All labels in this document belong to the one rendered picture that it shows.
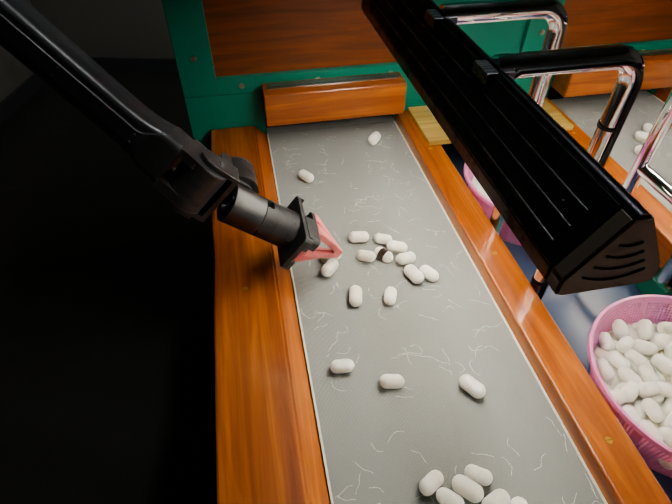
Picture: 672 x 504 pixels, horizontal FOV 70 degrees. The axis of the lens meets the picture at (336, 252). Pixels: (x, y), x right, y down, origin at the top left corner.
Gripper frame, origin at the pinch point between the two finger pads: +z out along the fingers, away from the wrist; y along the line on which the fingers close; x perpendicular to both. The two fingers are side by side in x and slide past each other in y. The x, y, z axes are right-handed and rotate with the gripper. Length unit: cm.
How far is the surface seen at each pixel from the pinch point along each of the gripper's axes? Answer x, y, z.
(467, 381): -6.5, -24.7, 10.9
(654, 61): -57, 39, 57
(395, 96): -17.1, 38.1, 11.7
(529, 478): -6.9, -36.7, 14.6
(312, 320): 6.3, -9.9, -1.9
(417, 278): -5.9, -6.2, 10.3
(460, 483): -3.0, -36.4, 6.7
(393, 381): -0.5, -22.8, 3.8
